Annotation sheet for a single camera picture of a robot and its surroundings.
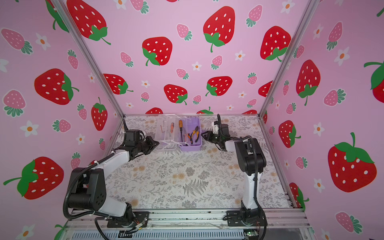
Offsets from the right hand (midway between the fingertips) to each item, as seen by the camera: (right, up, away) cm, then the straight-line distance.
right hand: (202, 135), depth 101 cm
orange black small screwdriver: (-21, +5, +2) cm, 22 cm away
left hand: (-26, -3, -10) cm, 28 cm away
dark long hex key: (-27, +4, -3) cm, 28 cm away
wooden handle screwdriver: (-15, +6, +3) cm, 16 cm away
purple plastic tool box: (-18, +2, -5) cm, 19 cm away
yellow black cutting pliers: (-4, +3, +9) cm, 10 cm away
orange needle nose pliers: (-9, -1, +4) cm, 10 cm away
